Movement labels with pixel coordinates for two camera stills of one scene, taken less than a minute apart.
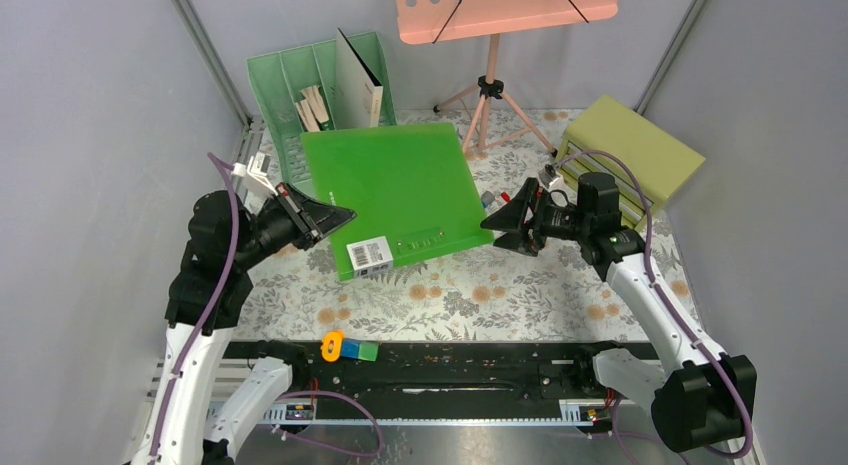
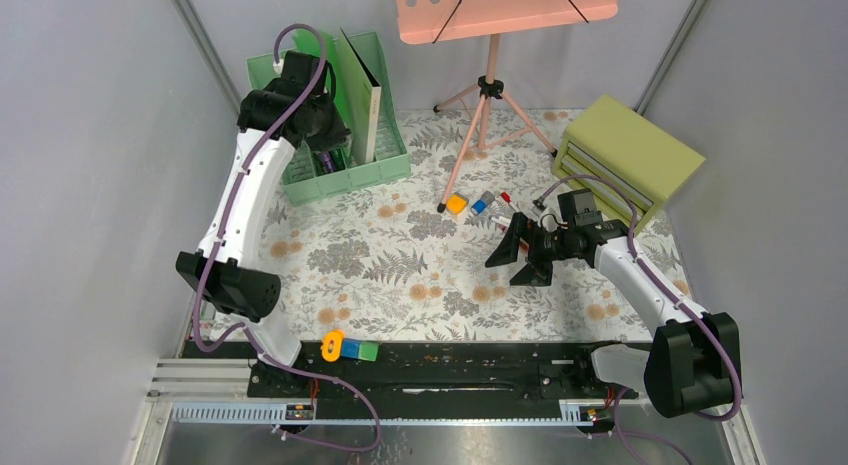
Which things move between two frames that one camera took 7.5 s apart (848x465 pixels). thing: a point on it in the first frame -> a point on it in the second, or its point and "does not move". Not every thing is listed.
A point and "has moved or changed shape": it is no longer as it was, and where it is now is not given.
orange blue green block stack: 334,346 does not move
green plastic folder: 411,187 -> 352,78
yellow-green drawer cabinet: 660,161 does not move
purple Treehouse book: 307,116 has moved or changed shape
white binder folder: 358,88 does not move
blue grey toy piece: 487,198 does not move
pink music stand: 431,13 does not move
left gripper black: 317,219 -> 339,135
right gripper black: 513,217 -> 537,272
